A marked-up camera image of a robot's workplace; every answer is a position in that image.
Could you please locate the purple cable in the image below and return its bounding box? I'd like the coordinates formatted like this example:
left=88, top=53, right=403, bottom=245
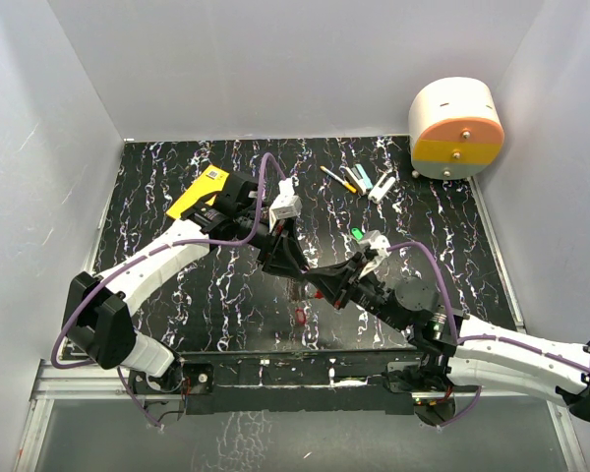
left=385, top=240, right=590, bottom=429
left=50, top=152, right=289, bottom=434

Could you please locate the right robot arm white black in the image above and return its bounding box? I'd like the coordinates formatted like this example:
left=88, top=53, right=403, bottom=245
left=304, top=253, right=590, bottom=423

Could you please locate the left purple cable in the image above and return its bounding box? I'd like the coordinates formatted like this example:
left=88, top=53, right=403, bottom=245
left=50, top=152, right=289, bottom=434

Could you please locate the yellow white pen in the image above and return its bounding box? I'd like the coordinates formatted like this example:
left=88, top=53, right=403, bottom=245
left=321, top=166, right=358, bottom=194

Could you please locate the aluminium frame rail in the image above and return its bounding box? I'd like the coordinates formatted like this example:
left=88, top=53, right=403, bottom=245
left=14, top=361, right=187, bottom=471

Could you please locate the white clip tool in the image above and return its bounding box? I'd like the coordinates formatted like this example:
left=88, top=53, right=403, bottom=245
left=368, top=172, right=396, bottom=205

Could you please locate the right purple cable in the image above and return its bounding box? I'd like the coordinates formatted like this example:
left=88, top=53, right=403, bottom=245
left=385, top=240, right=590, bottom=429

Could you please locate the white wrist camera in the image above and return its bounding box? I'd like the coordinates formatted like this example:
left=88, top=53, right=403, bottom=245
left=268, top=177, right=302, bottom=231
left=358, top=230, right=390, bottom=278

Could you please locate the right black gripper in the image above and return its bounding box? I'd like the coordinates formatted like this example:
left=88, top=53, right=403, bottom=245
left=305, top=253, right=407, bottom=332

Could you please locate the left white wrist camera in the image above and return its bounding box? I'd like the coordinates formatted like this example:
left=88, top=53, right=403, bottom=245
left=268, top=177, right=302, bottom=231

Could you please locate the yellow notebook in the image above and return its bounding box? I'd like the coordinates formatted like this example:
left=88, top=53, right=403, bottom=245
left=166, top=164, right=229, bottom=219

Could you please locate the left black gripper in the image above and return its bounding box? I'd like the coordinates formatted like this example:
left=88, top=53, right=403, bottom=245
left=235, top=209, right=309, bottom=281

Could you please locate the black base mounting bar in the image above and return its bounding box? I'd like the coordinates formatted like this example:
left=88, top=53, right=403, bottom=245
left=129, top=349, right=471, bottom=418

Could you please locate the green key tag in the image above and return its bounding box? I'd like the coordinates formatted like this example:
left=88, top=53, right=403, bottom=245
left=350, top=227, right=364, bottom=241

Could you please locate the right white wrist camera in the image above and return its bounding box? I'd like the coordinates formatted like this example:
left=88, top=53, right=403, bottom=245
left=358, top=230, right=390, bottom=278

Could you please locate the round pastel drawer cabinet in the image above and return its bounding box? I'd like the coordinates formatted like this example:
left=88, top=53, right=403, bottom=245
left=408, top=77, right=504, bottom=180

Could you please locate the red key tag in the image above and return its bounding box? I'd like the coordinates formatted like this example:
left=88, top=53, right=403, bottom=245
left=295, top=308, right=307, bottom=325

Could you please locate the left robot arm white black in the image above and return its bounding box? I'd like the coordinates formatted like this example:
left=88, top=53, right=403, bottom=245
left=59, top=174, right=301, bottom=392

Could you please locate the light blue marker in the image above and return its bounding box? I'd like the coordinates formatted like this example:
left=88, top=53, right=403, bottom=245
left=343, top=166, right=369, bottom=196

